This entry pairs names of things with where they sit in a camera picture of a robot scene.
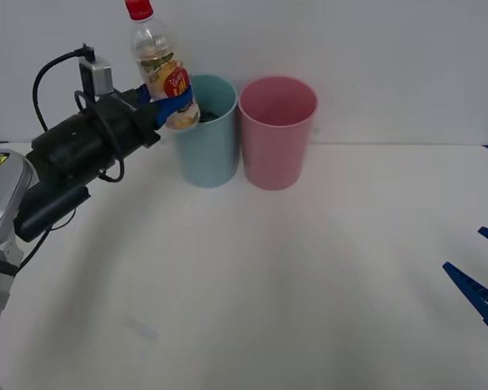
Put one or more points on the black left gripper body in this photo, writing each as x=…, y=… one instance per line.
x=126, y=122

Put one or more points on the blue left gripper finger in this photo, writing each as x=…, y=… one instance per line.
x=175, y=103
x=143, y=93

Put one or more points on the clear bottle with red cap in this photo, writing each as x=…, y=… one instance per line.
x=162, y=77

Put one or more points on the silver and black left arm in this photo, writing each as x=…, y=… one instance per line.
x=65, y=142

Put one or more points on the pale blue plastic bin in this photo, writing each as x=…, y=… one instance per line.
x=205, y=154

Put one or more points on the pink plastic bin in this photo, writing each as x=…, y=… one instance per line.
x=274, y=154

